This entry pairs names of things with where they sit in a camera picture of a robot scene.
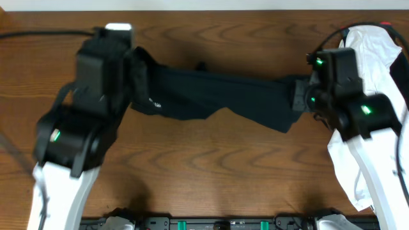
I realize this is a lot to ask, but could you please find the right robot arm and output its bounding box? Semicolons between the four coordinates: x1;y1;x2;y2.
291;48;408;229

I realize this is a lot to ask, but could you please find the white clothes pile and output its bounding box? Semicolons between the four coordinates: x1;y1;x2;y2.
327;24;409;212

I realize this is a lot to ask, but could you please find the black t-shirt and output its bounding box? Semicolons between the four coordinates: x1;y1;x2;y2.
131;47;301;133

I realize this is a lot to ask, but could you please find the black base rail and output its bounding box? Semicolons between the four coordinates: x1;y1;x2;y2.
79;209;381;230

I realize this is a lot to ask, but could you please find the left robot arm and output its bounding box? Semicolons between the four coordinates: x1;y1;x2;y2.
27;23;134;229

